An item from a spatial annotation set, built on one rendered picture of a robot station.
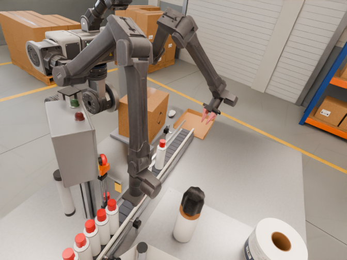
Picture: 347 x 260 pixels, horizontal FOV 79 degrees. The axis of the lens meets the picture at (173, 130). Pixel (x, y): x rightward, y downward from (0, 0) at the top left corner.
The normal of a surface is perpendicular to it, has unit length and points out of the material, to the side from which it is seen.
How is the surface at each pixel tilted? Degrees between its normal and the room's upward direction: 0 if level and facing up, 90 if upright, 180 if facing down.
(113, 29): 82
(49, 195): 0
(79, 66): 84
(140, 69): 76
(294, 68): 90
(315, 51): 90
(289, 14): 90
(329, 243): 0
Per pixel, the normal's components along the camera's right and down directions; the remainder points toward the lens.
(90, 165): 0.49, 0.58
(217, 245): 0.14, -0.79
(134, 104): -0.52, 0.30
